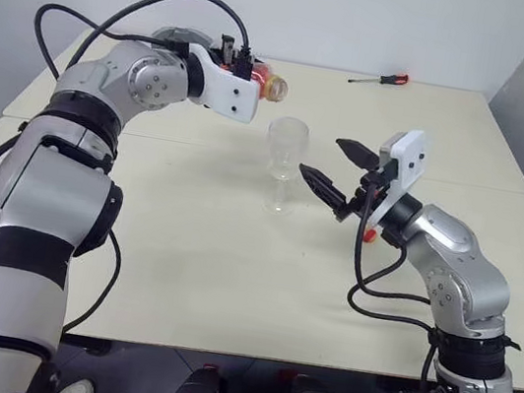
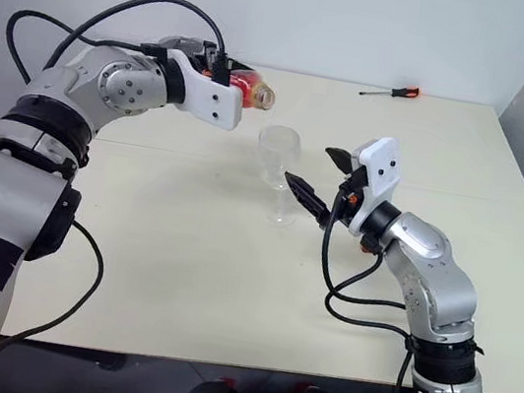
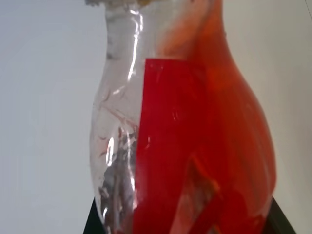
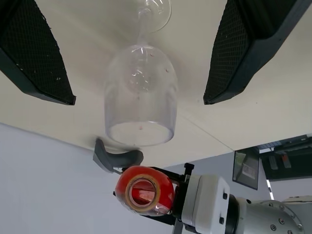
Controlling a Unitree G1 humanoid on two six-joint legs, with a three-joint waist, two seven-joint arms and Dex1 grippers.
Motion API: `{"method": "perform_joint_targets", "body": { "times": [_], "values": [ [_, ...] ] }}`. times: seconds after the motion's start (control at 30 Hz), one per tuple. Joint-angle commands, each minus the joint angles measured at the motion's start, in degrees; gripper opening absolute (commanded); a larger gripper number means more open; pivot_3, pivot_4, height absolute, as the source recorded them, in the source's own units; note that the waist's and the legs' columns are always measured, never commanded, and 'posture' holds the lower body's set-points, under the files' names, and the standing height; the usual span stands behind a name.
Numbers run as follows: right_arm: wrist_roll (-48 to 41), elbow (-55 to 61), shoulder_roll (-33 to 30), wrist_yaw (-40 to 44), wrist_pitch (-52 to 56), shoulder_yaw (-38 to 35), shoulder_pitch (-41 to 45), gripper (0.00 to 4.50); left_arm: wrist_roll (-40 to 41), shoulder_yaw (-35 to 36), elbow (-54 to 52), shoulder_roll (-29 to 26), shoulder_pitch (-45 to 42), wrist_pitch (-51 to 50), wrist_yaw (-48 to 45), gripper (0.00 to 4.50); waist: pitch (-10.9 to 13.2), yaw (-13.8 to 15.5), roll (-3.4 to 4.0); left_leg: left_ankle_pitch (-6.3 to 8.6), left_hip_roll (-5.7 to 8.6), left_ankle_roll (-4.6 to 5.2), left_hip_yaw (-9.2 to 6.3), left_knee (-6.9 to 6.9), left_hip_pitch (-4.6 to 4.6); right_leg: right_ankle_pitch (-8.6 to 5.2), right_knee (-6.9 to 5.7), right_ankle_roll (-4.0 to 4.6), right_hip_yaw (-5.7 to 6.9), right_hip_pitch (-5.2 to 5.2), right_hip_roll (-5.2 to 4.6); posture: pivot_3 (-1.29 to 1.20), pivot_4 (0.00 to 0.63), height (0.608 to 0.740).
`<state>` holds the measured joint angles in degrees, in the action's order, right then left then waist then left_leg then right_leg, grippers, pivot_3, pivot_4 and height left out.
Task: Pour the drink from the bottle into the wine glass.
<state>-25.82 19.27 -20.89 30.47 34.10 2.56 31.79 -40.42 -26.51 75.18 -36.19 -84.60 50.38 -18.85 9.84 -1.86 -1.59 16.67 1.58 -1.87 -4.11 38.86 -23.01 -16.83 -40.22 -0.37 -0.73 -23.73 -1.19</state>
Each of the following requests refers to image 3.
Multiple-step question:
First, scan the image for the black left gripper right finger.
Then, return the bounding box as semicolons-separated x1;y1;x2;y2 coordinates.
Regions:
263;195;297;234

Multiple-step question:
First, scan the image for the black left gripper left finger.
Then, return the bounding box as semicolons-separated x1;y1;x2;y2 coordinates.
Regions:
82;196;108;234

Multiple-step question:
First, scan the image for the plastic bottle with orange drink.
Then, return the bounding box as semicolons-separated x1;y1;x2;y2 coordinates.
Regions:
84;0;279;234

